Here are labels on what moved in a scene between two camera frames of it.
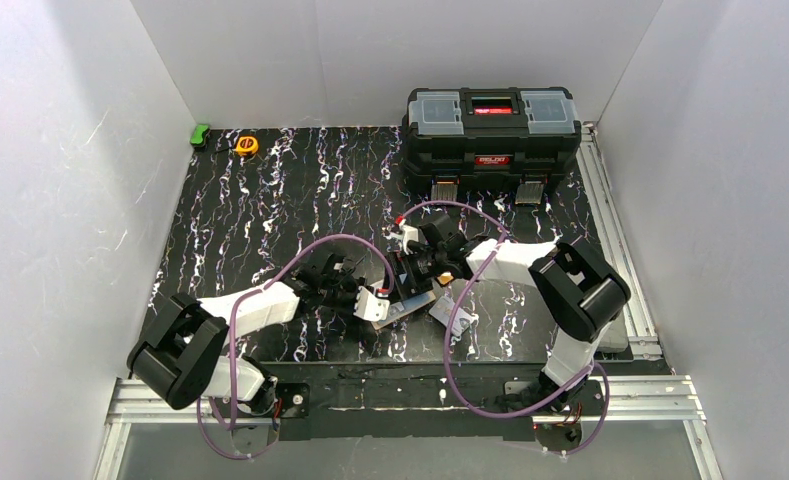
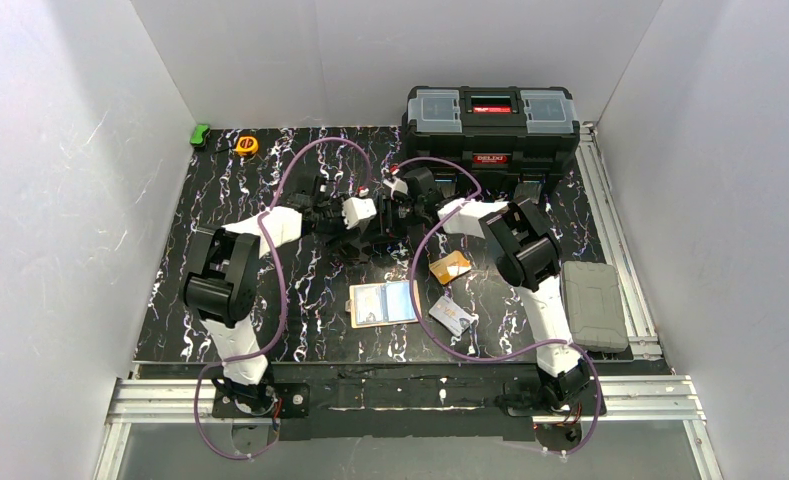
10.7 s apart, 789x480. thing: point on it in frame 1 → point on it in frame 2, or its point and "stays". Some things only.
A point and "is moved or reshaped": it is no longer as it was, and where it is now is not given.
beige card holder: x=401 y=308 is moved or reshaped
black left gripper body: x=351 y=291 → x=340 y=225
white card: x=462 y=320 stays
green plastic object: x=198 y=135 stays
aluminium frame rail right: x=646 y=344 stays
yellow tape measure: x=246 y=146 stays
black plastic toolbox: x=491 y=136 stays
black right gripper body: x=408 y=266 → x=389 y=216
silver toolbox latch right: x=529 y=192 stays
